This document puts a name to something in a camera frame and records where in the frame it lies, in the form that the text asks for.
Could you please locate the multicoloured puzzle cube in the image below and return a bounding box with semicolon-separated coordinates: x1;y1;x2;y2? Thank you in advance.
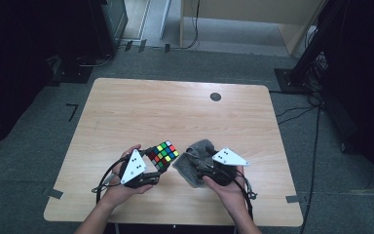
147;139;180;173

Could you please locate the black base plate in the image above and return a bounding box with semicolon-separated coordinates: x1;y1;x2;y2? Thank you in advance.
48;55;94;86

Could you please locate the grey floor tape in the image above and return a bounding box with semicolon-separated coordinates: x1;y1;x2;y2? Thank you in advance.
284;194;302;205
47;187;64;200

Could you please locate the left hand-held gripper cable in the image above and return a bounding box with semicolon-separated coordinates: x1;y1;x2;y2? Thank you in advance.
91;154;131;206

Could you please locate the long black floor cable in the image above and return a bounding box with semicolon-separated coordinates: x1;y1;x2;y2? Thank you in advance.
300;105;322;228

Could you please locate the hand-held gripper cable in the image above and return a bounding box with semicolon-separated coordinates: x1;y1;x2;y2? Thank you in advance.
91;154;131;206
233;169;258;222

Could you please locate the black metal stand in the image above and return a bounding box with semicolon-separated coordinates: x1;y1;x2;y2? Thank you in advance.
274;0;350;96

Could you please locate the dark curtain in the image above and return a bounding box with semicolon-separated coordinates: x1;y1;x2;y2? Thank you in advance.
318;0;374;196
0;0;94;155

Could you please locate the light wooden desk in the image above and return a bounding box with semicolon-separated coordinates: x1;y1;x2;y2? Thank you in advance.
179;0;326;57

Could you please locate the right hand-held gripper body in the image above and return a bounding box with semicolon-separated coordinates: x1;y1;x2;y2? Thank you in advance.
196;147;250;187

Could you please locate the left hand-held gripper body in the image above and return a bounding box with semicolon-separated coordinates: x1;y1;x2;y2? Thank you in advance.
118;148;163;190

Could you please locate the person's left hand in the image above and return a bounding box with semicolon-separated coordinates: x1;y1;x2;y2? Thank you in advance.
98;143;154;210

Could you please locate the black looped floor cable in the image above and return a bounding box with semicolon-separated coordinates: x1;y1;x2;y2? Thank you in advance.
75;53;114;68

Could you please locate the cable bundle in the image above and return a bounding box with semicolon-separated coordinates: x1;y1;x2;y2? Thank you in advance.
303;51;326;108

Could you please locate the black cabinet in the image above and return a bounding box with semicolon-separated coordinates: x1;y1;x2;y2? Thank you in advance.
89;0;130;58

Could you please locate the grey cloth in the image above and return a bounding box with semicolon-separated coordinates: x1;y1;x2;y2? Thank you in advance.
171;138;219;189

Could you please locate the white post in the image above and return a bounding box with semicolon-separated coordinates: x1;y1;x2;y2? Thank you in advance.
158;0;173;41

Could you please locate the black angled floor tape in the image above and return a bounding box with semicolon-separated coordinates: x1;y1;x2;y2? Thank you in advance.
65;102;79;123

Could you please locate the person's right hand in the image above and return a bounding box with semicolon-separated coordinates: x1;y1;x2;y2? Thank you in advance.
202;165;246;219

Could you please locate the right hand-held gripper cable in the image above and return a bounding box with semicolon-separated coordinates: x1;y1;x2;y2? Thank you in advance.
233;169;258;222

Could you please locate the black hanging cable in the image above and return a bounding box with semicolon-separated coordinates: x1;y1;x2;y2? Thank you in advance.
171;0;202;51

